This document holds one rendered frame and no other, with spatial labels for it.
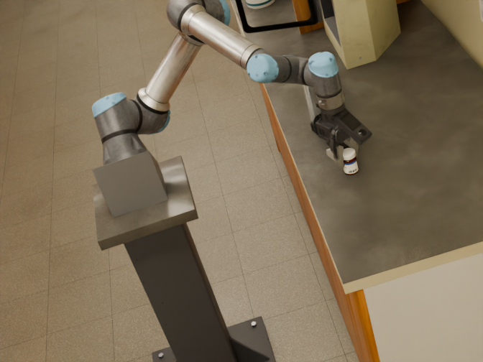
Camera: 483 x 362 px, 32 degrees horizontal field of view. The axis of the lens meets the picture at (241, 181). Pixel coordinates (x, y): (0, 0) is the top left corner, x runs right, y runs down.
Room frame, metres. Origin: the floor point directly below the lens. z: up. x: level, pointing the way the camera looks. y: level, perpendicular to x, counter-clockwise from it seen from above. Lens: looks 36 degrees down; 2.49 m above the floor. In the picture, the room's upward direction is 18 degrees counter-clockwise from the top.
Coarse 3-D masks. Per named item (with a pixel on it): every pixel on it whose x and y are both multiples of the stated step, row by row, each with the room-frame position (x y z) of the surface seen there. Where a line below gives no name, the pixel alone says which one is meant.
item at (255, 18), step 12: (252, 0) 3.01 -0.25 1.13; (264, 0) 2.99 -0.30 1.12; (276, 0) 2.98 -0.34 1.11; (288, 0) 2.96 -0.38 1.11; (300, 0) 2.94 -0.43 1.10; (252, 12) 3.02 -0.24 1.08; (264, 12) 3.00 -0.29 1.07; (276, 12) 2.98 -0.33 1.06; (288, 12) 2.96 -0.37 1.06; (300, 12) 2.94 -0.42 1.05; (252, 24) 3.02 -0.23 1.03; (264, 24) 3.00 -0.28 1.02
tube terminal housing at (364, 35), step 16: (336, 0) 2.61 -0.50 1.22; (352, 0) 2.61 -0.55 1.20; (368, 0) 2.62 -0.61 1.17; (384, 0) 2.69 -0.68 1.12; (336, 16) 2.61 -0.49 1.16; (352, 16) 2.61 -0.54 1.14; (368, 16) 2.61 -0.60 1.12; (384, 16) 2.68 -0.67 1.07; (352, 32) 2.61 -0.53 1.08; (368, 32) 2.61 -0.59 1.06; (384, 32) 2.67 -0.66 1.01; (400, 32) 2.74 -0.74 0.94; (336, 48) 2.74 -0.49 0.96; (352, 48) 2.61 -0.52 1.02; (368, 48) 2.61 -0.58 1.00; (384, 48) 2.65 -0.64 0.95; (352, 64) 2.61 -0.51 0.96
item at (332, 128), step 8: (344, 104) 1.99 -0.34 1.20; (328, 112) 1.97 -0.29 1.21; (336, 112) 1.97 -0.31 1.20; (320, 120) 2.03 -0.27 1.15; (328, 120) 2.01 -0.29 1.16; (320, 128) 2.01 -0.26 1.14; (328, 128) 1.98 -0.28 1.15; (336, 128) 1.97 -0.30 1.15; (320, 136) 2.02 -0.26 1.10; (328, 136) 1.99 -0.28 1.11; (336, 136) 1.96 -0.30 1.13; (344, 136) 1.97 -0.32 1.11
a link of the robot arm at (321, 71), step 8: (312, 56) 2.02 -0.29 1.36; (320, 56) 2.01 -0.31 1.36; (328, 56) 1.99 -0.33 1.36; (312, 64) 1.99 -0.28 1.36; (320, 64) 1.97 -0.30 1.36; (328, 64) 1.97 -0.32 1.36; (336, 64) 1.99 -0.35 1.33; (304, 72) 2.01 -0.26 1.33; (312, 72) 1.98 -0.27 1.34; (320, 72) 1.97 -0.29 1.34; (328, 72) 1.96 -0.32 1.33; (336, 72) 1.97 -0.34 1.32; (312, 80) 1.99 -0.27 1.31; (320, 80) 1.97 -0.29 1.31; (328, 80) 1.96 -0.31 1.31; (336, 80) 1.97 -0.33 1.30; (320, 88) 1.97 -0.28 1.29; (328, 88) 1.96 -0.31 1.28; (336, 88) 1.97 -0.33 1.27; (320, 96) 1.98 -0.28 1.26; (328, 96) 1.96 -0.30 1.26
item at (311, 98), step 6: (306, 90) 2.28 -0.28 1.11; (312, 90) 2.26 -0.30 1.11; (306, 96) 2.29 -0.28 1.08; (312, 96) 2.26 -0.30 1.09; (312, 102) 2.27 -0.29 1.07; (312, 108) 2.27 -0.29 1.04; (318, 108) 2.26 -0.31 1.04; (312, 114) 2.28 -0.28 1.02; (318, 114) 2.26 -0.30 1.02; (312, 120) 2.29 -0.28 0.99
